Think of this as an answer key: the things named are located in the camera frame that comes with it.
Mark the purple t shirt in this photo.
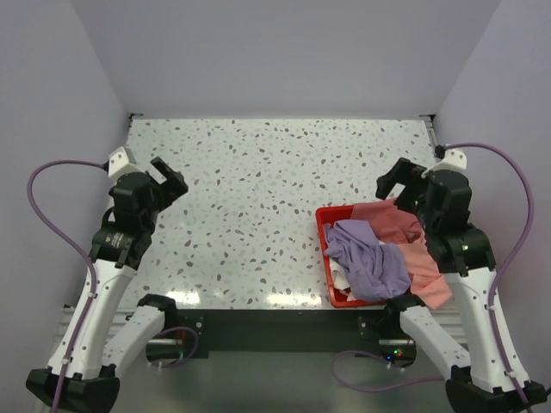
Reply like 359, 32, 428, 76
324, 219, 411, 302

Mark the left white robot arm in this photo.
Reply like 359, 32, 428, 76
26, 156, 199, 412

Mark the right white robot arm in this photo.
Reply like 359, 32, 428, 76
375, 157, 550, 412

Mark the dark pink t shirt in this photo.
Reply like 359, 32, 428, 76
350, 199, 424, 244

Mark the red plastic bin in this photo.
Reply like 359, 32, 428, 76
315, 205, 384, 309

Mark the light salmon t shirt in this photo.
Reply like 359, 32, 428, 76
398, 243, 452, 310

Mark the white red t shirt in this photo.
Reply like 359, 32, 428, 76
330, 265, 356, 302

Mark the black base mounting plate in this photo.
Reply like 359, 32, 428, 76
128, 307, 431, 361

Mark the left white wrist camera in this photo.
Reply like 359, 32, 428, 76
107, 146, 140, 182

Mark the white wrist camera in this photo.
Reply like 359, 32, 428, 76
421, 145, 467, 178
107, 146, 140, 182

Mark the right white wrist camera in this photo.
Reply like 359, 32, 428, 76
421, 145, 467, 178

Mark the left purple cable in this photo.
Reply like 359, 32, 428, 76
27, 160, 109, 410

